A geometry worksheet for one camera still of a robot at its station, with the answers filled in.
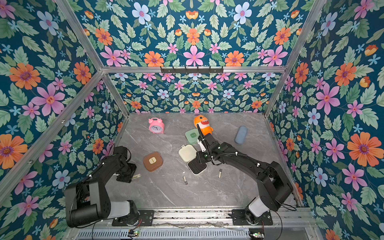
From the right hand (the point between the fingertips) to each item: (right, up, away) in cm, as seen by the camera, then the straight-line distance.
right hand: (202, 154), depth 85 cm
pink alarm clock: (-33, +17, +19) cm, 41 cm away
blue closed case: (+27, +10, +19) cm, 35 cm away
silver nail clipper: (-10, -15, 0) cm, 18 cm away
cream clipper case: (-4, -6, +8) cm, 10 cm away
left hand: (-40, -11, +3) cm, 41 cm away
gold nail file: (-39, -13, +1) cm, 41 cm away
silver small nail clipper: (+10, -12, +3) cm, 16 cm away
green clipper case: (-7, +10, +18) cm, 21 cm away
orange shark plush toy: (+1, +18, +20) cm, 26 cm away
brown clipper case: (-31, -5, +6) cm, 32 cm away
